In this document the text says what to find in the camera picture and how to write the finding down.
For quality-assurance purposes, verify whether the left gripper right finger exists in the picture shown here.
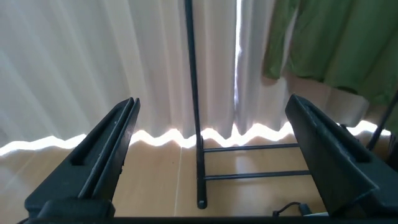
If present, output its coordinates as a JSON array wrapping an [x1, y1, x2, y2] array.
[[285, 94, 398, 217]]

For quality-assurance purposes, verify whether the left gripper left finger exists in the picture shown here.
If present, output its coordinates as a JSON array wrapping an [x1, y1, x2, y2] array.
[[24, 96, 141, 219]]

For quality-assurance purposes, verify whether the green printed shirt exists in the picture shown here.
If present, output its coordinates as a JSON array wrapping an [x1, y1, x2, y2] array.
[[262, 0, 398, 134]]

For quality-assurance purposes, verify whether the black clothes rack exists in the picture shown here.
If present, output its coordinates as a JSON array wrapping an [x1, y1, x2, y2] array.
[[185, 0, 398, 210]]

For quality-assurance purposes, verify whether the beige curtain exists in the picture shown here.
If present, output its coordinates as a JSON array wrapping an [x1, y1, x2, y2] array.
[[0, 0, 371, 147]]

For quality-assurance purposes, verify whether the black cable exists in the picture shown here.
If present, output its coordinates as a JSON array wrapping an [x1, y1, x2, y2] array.
[[272, 201, 312, 217]]

